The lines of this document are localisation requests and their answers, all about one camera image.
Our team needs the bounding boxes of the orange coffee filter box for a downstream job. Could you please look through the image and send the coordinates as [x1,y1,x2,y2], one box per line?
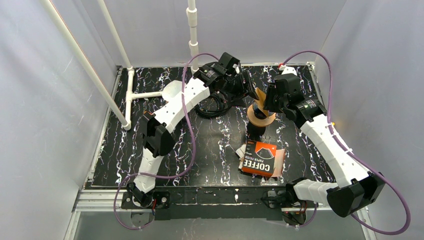
[240,140,277,177]

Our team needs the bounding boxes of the yellow wooden dripper ring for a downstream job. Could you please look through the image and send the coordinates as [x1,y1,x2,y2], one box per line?
[247,105,277,128]

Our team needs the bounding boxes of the white paper coffee filter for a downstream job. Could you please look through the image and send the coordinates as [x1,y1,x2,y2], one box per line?
[161,80,182,102]

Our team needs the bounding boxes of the brown paper filter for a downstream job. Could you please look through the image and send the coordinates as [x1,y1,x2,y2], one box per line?
[255,87,266,103]

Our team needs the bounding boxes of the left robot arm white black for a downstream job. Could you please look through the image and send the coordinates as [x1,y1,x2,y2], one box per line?
[126,52,259,203]

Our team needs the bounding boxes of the coiled black cables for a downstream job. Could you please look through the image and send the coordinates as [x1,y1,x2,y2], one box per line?
[195,92,233,119]

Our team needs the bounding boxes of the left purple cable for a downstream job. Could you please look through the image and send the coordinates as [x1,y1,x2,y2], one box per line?
[113,52,221,232]

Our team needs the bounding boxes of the white pvc pipe frame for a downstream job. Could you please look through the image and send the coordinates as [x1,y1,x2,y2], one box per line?
[41,0,199,131]

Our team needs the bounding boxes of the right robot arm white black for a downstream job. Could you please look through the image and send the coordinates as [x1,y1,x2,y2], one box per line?
[264,73,385,218]

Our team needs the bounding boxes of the brown paper coffee filters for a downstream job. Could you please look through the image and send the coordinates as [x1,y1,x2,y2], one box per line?
[235,143,285,178]

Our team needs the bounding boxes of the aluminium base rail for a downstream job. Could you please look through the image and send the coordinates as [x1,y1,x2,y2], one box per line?
[65,187,376,240]

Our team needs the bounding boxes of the black red dripper cup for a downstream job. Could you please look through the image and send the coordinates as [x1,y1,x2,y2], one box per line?
[246,122,266,142]

